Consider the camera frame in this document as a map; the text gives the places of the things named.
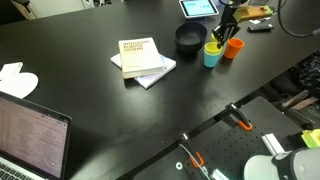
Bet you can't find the black bowl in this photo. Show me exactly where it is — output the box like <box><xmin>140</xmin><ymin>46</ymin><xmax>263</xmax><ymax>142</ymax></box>
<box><xmin>174</xmin><ymin>22</ymin><xmax>207</xmax><ymax>53</ymax></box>

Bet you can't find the orange black clamp far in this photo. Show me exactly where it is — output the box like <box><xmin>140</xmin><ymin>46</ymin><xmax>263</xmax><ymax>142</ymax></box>
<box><xmin>225</xmin><ymin>103</ymin><xmax>252</xmax><ymax>131</ymax></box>

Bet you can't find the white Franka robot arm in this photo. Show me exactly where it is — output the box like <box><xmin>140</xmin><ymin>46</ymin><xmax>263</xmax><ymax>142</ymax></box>
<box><xmin>212</xmin><ymin>0</ymin><xmax>320</xmax><ymax>180</ymax></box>

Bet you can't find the open laptop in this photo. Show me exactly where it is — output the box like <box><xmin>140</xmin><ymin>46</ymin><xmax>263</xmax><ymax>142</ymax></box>
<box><xmin>0</xmin><ymin>92</ymin><xmax>71</xmax><ymax>180</ymax></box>

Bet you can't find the yellow green block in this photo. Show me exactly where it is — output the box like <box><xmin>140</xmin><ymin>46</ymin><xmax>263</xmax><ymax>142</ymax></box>
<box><xmin>301</xmin><ymin>129</ymin><xmax>320</xmax><ymax>148</ymax></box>

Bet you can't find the orange plastic cup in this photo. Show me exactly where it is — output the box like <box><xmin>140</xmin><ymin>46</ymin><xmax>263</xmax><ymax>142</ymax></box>
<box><xmin>224</xmin><ymin>38</ymin><xmax>244</xmax><ymax>59</ymax></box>

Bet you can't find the white lavender book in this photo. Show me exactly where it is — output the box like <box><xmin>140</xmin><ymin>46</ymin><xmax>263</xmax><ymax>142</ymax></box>
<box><xmin>110</xmin><ymin>53</ymin><xmax>176</xmax><ymax>89</ymax></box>

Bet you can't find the yellow plastic cup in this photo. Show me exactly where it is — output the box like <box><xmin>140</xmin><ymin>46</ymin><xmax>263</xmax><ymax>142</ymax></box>
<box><xmin>210</xmin><ymin>33</ymin><xmax>218</xmax><ymax>42</ymax></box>
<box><xmin>204</xmin><ymin>42</ymin><xmax>222</xmax><ymax>55</ymax></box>

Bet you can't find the black remote control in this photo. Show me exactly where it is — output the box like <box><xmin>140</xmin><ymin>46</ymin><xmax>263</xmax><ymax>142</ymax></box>
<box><xmin>247</xmin><ymin>24</ymin><xmax>274</xmax><ymax>33</ymax></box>

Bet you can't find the white tablet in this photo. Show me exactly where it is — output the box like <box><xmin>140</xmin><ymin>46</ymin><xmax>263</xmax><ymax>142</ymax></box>
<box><xmin>179</xmin><ymin>0</ymin><xmax>219</xmax><ymax>18</ymax></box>

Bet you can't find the orange black clamp near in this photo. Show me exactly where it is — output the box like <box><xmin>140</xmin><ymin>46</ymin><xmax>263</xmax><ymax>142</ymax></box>
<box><xmin>179</xmin><ymin>133</ymin><xmax>211</xmax><ymax>180</ymax></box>

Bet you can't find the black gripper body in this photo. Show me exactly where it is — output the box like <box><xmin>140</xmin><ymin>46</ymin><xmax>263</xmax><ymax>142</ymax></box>
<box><xmin>219</xmin><ymin>0</ymin><xmax>248</xmax><ymax>26</ymax></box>

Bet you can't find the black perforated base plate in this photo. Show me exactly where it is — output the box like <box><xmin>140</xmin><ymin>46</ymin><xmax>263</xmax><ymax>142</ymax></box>
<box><xmin>134</xmin><ymin>97</ymin><xmax>301</xmax><ymax>180</ymax></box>

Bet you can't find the orange black clamp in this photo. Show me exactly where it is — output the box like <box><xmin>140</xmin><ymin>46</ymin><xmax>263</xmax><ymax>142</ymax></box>
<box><xmin>225</xmin><ymin>103</ymin><xmax>252</xmax><ymax>131</ymax></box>
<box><xmin>179</xmin><ymin>133</ymin><xmax>211</xmax><ymax>180</ymax></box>

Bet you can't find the blue plastic cup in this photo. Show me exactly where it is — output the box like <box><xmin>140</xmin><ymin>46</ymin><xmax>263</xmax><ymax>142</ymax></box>
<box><xmin>204</xmin><ymin>51</ymin><xmax>220</xmax><ymax>68</ymax></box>

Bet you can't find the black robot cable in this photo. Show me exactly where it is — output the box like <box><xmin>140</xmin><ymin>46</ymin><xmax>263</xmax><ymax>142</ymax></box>
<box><xmin>277</xmin><ymin>0</ymin><xmax>320</xmax><ymax>38</ymax></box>

